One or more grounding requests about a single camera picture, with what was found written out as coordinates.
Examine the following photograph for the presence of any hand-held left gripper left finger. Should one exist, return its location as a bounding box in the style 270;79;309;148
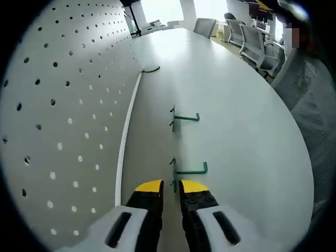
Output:
56;180;165;252

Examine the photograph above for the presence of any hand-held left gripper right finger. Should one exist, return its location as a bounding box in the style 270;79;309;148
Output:
178;180;268;252

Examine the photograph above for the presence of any green hook assembly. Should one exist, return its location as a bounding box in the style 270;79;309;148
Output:
169;156;208;194
169;104;200;134

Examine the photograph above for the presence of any white pegboard mounting plate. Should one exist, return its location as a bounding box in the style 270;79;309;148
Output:
0;0;161;245

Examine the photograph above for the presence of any grey mesh office chair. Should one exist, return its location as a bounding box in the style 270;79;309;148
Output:
225;18;249;45
270;49;336;218
239;24;280;73
193;17;217;39

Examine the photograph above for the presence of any black tripod stand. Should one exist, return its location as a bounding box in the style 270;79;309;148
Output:
123;0;144;37

